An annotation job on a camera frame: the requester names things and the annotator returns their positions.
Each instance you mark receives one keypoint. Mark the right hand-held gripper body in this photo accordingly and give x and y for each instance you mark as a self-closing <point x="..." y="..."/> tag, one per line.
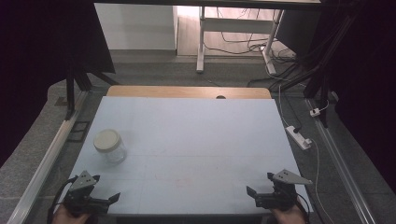
<point x="283" y="196"/>

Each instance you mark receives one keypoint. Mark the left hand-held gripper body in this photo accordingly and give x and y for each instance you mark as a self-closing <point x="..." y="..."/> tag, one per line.
<point x="81" y="194"/>

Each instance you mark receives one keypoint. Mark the cream round jar lid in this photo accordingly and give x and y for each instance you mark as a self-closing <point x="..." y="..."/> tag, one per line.
<point x="106" y="140"/>

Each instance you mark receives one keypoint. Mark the person's right hand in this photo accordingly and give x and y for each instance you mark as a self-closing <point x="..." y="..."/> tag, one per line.
<point x="289" y="217"/>

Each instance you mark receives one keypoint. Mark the person's left hand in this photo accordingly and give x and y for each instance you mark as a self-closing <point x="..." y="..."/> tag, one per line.
<point x="70" y="218"/>

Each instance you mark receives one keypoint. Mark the white power strip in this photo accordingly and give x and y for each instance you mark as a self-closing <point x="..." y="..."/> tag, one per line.
<point x="298" y="137"/>

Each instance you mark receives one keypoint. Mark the small white adapter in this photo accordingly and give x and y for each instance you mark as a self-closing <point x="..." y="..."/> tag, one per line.
<point x="315" y="112"/>

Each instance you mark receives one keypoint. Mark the white foam board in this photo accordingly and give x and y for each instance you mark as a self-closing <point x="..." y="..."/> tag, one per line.
<point x="193" y="140"/>

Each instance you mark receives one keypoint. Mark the black metal stand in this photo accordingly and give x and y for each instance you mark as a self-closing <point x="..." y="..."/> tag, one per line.
<point x="317" y="81"/>
<point x="70" y="93"/>

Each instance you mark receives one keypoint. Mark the black curtain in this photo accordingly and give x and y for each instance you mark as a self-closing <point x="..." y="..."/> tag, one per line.
<point x="37" y="62"/>
<point x="367" y="77"/>

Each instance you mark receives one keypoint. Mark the white cabinet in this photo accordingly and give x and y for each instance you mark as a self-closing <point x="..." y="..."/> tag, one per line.
<point x="137" y="28"/>

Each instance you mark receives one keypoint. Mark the aluminium rail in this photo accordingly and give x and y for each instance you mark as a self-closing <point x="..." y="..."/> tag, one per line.
<point x="43" y="165"/>
<point x="342" y="168"/>

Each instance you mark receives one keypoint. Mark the black square frame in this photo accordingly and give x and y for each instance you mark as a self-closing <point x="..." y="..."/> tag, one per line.
<point x="78" y="132"/>

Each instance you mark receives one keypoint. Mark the white frame desk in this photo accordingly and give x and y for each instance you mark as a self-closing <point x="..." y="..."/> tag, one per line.
<point x="236" y="25"/>

